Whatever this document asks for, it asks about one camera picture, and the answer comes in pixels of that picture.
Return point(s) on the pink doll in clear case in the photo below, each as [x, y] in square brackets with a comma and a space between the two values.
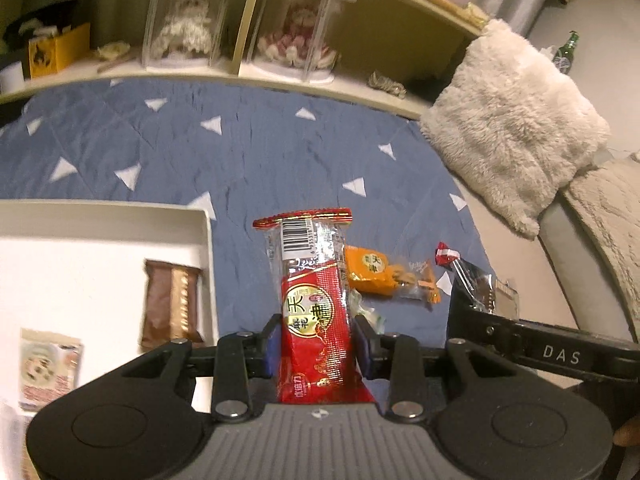
[295, 35]

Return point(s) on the green beer bottle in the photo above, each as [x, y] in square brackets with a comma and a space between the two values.
[565, 55]

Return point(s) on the beige knit cushion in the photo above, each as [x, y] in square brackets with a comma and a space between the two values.
[610, 220]

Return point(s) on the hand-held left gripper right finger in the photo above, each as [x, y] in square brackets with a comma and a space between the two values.
[364, 352]

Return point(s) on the brown snack packet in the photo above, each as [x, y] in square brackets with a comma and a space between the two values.
[167, 305]

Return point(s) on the white cardboard box tray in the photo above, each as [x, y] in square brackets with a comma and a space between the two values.
[75, 280]

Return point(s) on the white doll in clear case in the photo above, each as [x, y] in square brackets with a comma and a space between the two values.
[185, 25]

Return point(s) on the wooden shelf unit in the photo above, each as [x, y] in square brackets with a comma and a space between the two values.
[360, 45]

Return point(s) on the beige bed sheet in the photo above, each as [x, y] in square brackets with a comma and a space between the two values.
[510, 260]

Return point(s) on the wooden stick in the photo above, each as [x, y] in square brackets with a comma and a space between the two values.
[114, 63]

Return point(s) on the black hat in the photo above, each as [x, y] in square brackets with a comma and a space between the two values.
[45, 17]

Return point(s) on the yellow cardboard box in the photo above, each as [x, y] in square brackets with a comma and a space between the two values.
[57, 52]

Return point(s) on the small green snack packet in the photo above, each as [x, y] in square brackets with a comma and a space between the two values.
[370, 319]

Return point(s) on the grey cushion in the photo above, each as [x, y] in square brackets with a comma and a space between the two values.
[565, 260]

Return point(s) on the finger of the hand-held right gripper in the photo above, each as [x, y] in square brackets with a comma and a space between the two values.
[465, 320]

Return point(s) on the red wrapped candy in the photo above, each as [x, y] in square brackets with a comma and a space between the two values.
[444, 252]

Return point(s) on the small grey ornament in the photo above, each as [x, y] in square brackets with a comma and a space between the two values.
[387, 83]

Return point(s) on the white cup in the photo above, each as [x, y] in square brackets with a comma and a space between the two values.
[11, 79]

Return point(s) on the fluffy cream pillow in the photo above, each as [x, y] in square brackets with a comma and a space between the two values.
[510, 120]

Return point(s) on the seashell ornament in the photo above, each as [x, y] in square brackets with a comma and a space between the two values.
[112, 50]

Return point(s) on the white snack packet red print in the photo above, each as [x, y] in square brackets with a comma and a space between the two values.
[47, 370]

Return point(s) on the orange snack packet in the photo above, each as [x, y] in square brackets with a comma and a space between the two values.
[372, 270]

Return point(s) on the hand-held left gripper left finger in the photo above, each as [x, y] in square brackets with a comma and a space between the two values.
[272, 350]

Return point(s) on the dark cake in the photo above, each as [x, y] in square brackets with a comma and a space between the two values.
[480, 285]

